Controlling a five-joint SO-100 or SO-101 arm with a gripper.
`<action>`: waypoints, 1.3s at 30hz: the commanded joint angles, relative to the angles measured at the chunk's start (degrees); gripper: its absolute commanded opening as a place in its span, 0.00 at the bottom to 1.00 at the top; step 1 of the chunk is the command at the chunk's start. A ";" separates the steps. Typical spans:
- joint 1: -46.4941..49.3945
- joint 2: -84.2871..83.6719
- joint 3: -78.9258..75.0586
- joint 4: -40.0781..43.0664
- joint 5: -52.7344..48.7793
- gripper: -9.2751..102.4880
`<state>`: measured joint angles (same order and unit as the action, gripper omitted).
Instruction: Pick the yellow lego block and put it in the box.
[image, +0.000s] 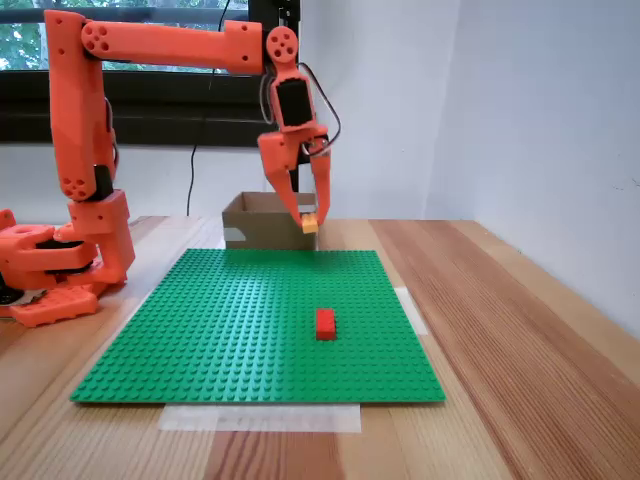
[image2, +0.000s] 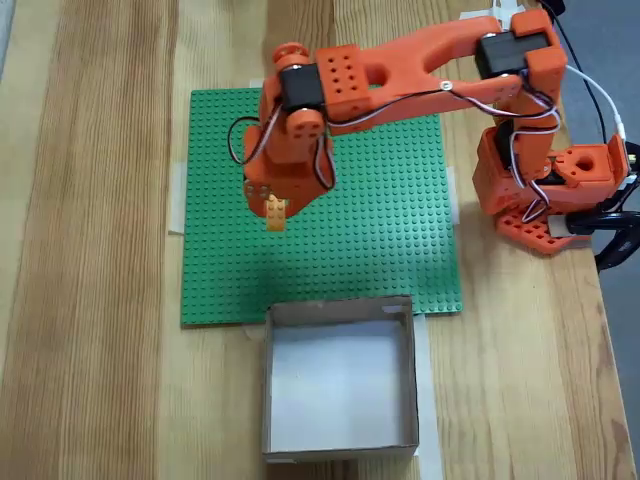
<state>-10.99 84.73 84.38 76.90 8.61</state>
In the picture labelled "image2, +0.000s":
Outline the black cable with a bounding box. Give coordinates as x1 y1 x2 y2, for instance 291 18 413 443
542 0 610 147

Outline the black table clamp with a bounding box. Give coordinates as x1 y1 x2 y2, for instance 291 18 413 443
548 189 640 272

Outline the white cable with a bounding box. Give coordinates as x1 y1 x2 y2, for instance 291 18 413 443
564 67 629 144

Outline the open cardboard box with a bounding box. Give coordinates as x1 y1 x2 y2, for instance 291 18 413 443
260 294 421 465

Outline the yellow lego block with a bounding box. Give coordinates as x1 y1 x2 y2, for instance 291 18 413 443
265 194 289 234

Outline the green lego baseplate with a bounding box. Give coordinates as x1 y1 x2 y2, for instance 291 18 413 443
179 87 465 330

